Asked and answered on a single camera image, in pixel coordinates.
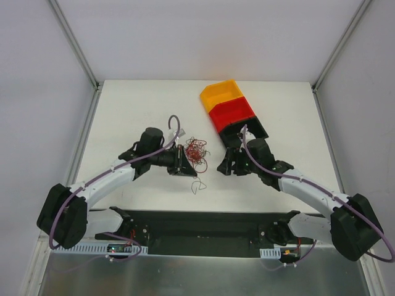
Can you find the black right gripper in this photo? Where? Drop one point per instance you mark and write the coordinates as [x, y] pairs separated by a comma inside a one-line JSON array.
[[233, 161]]

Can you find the right aluminium frame post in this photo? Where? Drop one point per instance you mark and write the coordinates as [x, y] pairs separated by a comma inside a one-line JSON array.
[[348, 32]]

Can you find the white slotted cable duct right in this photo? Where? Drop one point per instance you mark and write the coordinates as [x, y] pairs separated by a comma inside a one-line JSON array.
[[270, 254]]

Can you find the aluminium frame post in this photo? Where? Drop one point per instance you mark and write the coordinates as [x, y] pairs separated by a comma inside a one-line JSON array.
[[73, 42], [348, 32]]

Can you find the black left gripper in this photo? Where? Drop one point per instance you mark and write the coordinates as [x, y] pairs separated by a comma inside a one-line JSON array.
[[179, 160]]

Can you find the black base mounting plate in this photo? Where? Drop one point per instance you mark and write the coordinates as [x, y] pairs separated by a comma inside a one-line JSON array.
[[202, 234]]

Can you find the yellow plastic bin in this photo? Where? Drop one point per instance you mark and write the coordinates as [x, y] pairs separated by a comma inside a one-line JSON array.
[[218, 93]]

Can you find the left aluminium frame post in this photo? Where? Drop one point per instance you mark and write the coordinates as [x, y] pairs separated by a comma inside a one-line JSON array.
[[73, 42]]

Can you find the black plastic bin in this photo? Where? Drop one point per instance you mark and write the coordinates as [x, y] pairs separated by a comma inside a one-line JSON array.
[[230, 134]]

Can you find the white slotted cable duct left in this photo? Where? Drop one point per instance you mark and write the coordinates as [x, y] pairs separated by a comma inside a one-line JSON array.
[[94, 248]]

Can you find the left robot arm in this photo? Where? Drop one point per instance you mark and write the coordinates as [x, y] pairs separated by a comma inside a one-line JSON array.
[[67, 215]]

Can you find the white slotted cable duct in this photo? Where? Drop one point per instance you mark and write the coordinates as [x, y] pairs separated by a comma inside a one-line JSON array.
[[270, 254], [94, 248]]

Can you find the red plastic bin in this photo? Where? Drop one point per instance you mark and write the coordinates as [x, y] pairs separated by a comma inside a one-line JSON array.
[[230, 112]]

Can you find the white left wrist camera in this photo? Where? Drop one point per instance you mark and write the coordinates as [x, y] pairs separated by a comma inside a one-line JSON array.
[[175, 133]]

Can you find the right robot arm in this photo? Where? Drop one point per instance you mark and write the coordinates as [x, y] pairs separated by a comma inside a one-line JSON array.
[[349, 223]]

